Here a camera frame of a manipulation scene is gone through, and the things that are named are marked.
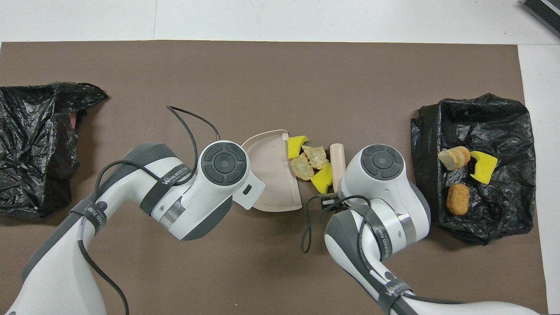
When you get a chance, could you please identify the orange-brown sponge lump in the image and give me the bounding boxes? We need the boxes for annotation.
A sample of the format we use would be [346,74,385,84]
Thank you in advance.
[446,183,470,216]

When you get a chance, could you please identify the yellow sponge piece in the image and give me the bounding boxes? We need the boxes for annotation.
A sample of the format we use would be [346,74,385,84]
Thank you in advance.
[287,136,309,160]
[311,163,333,194]
[469,151,498,184]

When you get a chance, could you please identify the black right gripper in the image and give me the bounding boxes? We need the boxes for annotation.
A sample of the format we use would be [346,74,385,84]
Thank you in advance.
[319,195,347,215]

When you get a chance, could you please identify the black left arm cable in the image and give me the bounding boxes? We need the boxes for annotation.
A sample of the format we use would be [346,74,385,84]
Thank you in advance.
[78,105,219,315]

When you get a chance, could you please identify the dark ribbed box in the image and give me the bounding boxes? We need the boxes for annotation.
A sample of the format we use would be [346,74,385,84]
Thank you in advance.
[520,0,560,38]

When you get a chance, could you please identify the pale beige foam chunk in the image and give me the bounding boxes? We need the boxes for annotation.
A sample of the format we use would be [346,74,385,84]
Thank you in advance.
[438,147,471,171]
[302,145,329,170]
[290,157,315,181]

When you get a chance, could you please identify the beige plastic dustpan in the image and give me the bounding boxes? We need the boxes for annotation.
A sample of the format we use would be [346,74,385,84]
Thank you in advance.
[241,129,303,213]

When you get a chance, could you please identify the beige hand brush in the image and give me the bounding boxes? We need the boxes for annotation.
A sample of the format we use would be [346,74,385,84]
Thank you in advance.
[329,143,347,193]

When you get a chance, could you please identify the brown table mat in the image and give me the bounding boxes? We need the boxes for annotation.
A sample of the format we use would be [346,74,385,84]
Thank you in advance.
[0,40,550,315]

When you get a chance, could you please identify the bin lined with black bag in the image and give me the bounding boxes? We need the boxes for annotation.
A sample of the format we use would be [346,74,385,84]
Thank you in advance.
[0,81,109,219]
[410,92,536,245]

